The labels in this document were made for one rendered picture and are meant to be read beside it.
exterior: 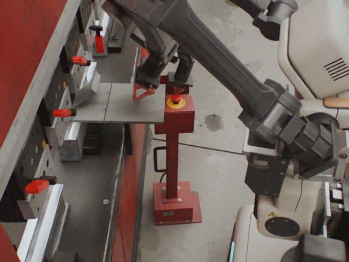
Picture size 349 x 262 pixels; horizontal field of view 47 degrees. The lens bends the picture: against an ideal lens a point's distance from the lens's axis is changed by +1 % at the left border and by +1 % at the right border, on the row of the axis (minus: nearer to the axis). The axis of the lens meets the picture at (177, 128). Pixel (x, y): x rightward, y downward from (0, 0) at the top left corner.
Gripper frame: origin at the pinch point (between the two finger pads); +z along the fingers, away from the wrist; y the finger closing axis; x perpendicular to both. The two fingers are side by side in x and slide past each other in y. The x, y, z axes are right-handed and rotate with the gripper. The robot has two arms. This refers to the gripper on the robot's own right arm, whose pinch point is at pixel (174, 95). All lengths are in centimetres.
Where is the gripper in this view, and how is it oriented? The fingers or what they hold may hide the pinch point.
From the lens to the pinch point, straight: 167.8
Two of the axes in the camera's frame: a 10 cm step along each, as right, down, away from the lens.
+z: -2.9, 7.0, 6.6
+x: 0.8, 7.0, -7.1
